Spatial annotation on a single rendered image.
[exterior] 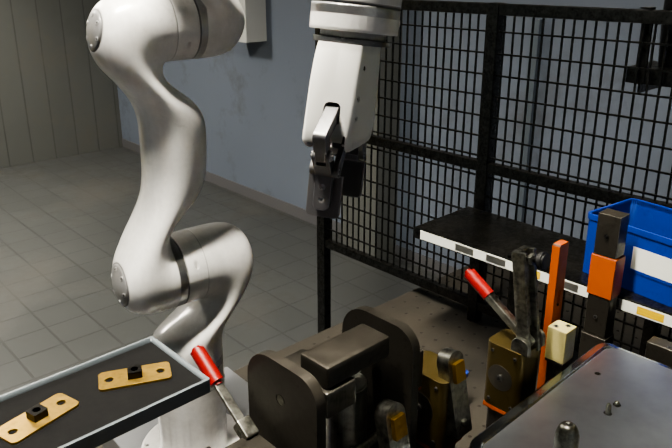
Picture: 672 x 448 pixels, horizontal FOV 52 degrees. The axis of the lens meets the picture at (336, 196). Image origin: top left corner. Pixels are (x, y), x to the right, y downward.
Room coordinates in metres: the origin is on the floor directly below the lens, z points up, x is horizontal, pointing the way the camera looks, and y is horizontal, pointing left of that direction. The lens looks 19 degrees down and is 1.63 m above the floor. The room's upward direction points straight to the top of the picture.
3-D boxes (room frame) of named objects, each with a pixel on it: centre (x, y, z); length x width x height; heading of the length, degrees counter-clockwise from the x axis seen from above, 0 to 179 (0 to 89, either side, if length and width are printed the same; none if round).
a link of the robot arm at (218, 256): (1.05, 0.23, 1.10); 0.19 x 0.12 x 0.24; 128
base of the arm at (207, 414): (1.04, 0.26, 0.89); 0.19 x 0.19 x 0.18
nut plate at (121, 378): (0.71, 0.24, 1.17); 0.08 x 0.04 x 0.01; 109
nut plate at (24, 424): (0.63, 0.33, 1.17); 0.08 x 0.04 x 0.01; 148
